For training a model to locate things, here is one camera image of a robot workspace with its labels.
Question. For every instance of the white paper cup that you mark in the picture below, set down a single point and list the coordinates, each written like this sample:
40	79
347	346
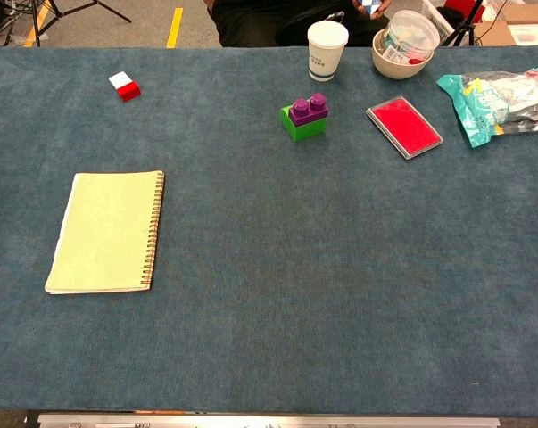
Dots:
326	49

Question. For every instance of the green toy building brick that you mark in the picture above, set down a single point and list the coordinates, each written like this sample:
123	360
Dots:
306	131

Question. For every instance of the white plastic basket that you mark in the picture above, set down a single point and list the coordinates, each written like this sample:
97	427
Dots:
440	22

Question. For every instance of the red ink pad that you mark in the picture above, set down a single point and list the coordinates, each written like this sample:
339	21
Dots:
404	127

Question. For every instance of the beige round bowl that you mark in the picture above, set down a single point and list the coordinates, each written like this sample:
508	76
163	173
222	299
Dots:
398	69

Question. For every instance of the blue felt table cloth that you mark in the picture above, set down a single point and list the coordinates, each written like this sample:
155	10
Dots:
268	267

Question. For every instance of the person in black clothes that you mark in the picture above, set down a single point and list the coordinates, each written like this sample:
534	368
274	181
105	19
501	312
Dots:
250	22

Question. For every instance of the black tripod stand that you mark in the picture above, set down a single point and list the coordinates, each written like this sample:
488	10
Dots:
462	29
37	31

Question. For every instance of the red and white block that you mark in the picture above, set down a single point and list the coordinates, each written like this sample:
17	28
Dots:
125	86

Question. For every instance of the colourful puzzle cube toy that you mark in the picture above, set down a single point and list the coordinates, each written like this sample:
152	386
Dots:
369	9

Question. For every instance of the purple toy building brick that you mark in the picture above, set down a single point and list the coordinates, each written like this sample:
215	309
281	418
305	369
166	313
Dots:
308	111

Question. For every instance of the clear plastic round container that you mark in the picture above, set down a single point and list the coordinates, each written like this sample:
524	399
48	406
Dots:
413	35

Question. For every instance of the brown cardboard box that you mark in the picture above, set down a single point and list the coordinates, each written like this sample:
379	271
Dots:
496	33

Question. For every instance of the aluminium profile rail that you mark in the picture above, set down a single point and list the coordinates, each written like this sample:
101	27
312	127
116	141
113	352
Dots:
268	421

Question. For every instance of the teal plastic snack bag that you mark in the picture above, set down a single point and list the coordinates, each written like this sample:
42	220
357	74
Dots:
487	102

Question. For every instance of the spiral-bound kraft cover notebook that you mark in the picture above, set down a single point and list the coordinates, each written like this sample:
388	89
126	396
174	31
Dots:
108	232

